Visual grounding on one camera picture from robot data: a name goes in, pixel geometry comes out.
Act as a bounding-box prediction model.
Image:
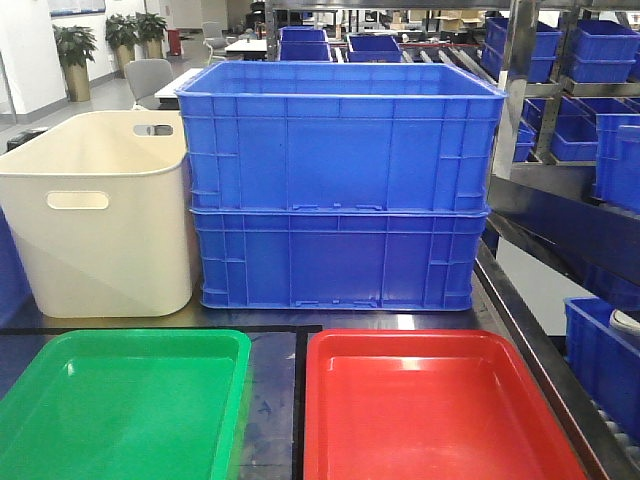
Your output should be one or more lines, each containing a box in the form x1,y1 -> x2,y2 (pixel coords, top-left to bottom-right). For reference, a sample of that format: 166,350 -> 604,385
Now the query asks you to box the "lower stacked blue crate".
193,209 -> 488,311

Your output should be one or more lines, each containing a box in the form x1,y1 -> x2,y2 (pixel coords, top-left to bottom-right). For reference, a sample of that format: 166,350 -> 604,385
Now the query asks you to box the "stacked blue crate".
174,61 -> 508,213
193,209 -> 488,311

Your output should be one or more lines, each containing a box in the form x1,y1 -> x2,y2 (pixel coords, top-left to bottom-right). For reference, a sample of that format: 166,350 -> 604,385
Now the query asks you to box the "upper stacked blue crate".
174,61 -> 508,213

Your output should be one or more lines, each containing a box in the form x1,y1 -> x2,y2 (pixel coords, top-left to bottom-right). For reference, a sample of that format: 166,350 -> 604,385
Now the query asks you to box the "red plastic tray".
304,329 -> 585,479

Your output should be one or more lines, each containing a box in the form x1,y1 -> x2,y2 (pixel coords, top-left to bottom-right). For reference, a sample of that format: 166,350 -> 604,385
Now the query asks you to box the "cream plastic basket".
1,110 -> 199,318

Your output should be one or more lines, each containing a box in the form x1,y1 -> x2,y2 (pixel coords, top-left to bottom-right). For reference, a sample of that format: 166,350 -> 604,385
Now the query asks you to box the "grey office chair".
124,58 -> 174,110

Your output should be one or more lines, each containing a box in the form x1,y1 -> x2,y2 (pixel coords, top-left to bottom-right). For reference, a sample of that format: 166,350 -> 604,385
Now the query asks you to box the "green plastic tray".
1,329 -> 251,479

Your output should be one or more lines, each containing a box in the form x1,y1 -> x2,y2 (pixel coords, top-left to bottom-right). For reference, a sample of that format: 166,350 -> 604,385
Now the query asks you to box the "potted plant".
53,25 -> 97,102

